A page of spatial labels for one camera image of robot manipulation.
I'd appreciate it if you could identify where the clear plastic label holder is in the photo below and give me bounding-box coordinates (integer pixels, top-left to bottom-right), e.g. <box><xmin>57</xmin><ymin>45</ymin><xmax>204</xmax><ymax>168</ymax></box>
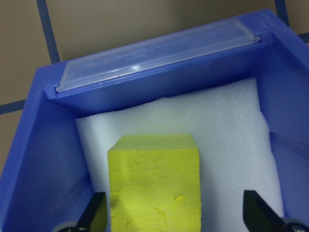
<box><xmin>55</xmin><ymin>19</ymin><xmax>263</xmax><ymax>94</ymax></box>

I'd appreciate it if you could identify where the yellow foam block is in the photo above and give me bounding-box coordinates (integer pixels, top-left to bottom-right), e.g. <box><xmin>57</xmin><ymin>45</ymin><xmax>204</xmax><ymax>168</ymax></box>
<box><xmin>107</xmin><ymin>134</ymin><xmax>202</xmax><ymax>232</ymax></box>

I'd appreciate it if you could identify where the blue plastic storage bin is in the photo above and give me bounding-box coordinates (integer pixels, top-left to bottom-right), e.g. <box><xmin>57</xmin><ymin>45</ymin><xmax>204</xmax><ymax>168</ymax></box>
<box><xmin>0</xmin><ymin>8</ymin><xmax>309</xmax><ymax>232</ymax></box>

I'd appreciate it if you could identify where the white foam pad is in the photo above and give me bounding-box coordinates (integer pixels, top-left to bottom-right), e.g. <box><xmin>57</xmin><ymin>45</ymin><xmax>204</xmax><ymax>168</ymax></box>
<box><xmin>74</xmin><ymin>77</ymin><xmax>285</xmax><ymax>232</ymax></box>

